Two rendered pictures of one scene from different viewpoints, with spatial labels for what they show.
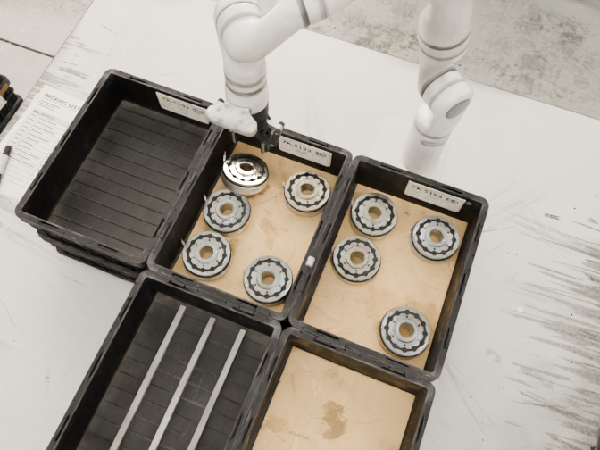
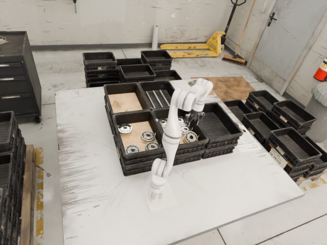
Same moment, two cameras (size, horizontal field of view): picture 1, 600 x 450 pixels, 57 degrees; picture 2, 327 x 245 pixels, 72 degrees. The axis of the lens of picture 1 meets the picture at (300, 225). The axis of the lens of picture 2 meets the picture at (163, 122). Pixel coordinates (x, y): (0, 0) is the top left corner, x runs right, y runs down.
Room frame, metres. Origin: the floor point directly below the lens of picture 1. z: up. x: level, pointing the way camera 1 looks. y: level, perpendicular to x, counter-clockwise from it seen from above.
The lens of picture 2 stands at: (1.25, -0.88, 2.00)
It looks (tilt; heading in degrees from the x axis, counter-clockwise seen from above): 41 degrees down; 134
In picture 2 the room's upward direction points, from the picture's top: 10 degrees clockwise
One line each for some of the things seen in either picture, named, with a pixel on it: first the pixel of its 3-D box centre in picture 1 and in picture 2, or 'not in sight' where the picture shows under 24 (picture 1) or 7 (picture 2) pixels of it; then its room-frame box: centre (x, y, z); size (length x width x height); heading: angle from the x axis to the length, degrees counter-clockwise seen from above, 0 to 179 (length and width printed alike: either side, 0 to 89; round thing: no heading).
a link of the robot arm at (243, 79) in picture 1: (241, 42); (203, 92); (0.59, 0.10, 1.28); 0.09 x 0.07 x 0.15; 22
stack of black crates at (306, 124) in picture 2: not in sight; (285, 125); (0.78, 1.74, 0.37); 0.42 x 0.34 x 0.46; 162
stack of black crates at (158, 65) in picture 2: not in sight; (154, 68); (-1.05, 1.13, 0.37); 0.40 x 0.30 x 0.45; 72
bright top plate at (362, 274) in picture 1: (356, 258); (148, 135); (0.40, -0.12, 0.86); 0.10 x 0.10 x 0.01
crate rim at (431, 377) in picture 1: (392, 260); (139, 131); (0.38, -0.19, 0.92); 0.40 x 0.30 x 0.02; 161
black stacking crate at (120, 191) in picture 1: (131, 172); (211, 124); (0.57, 0.38, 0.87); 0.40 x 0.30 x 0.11; 161
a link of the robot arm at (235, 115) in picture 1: (241, 94); (197, 102); (0.57, 0.11, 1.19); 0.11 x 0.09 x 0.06; 159
